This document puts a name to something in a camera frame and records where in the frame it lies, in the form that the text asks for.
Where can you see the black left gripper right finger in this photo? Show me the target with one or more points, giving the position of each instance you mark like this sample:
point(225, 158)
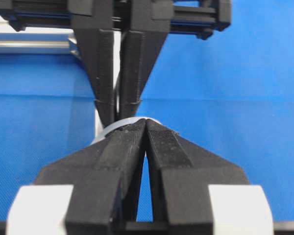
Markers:
point(180, 173)

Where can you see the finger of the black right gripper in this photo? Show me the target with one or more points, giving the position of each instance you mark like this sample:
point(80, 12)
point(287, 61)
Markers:
point(152, 66)
point(95, 61)

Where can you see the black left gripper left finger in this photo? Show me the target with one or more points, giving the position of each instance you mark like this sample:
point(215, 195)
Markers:
point(106, 179)

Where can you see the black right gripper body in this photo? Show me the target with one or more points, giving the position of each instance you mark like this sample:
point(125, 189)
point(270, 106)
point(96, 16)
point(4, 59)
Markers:
point(120, 15)

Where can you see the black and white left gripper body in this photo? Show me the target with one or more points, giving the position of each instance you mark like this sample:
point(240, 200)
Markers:
point(229, 203)

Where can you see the aluminium extrusion frame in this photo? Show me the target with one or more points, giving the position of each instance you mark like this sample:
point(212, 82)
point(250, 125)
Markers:
point(37, 40)

